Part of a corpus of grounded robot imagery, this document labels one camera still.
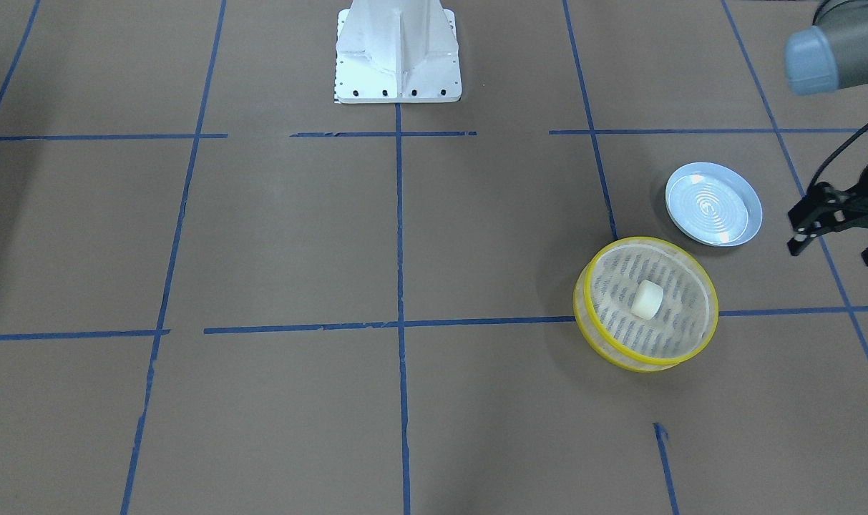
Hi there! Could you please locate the pale white steamed bun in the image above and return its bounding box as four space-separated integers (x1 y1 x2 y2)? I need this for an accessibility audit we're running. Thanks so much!
630 280 665 320

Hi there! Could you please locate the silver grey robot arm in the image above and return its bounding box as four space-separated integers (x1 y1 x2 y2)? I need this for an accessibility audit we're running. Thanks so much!
784 1 868 266

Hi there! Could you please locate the yellow rimmed bamboo steamer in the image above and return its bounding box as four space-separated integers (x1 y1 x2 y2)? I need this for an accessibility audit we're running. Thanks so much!
573 237 719 373

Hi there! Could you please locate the light blue plate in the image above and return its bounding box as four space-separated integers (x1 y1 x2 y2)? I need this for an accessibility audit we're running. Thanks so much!
665 162 764 247

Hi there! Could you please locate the black camera cable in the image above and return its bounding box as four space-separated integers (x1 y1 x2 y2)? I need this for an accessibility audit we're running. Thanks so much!
809 106 868 188

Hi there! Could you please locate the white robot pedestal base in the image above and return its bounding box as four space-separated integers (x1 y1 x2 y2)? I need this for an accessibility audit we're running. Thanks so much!
333 1 463 104

